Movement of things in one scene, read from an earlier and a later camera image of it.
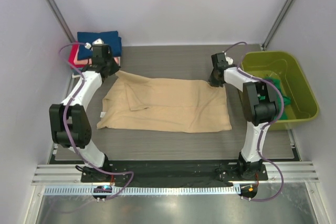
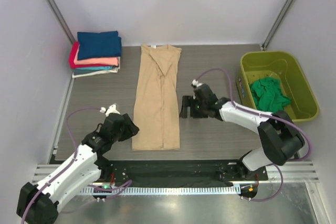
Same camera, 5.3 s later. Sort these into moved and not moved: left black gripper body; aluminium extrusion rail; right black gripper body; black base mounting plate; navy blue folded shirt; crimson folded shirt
Moved: left black gripper body; right black gripper body
Not moved: aluminium extrusion rail; navy blue folded shirt; crimson folded shirt; black base mounting plate
